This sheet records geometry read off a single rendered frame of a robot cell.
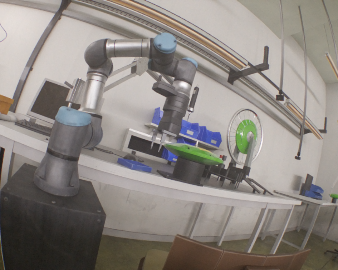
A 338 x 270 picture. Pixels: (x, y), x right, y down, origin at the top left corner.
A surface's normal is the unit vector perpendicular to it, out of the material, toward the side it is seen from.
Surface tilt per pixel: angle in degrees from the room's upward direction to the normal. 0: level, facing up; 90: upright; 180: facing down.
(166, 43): 89
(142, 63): 90
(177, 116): 101
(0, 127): 90
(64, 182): 71
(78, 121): 87
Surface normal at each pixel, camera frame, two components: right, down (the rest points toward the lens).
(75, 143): 0.86, 0.23
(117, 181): 0.39, 0.03
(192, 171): 0.16, -0.05
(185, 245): -0.28, -0.18
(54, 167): 0.42, -0.29
